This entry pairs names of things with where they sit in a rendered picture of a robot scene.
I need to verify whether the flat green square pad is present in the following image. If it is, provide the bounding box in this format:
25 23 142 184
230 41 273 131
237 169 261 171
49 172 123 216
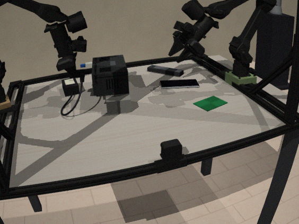
193 96 227 111

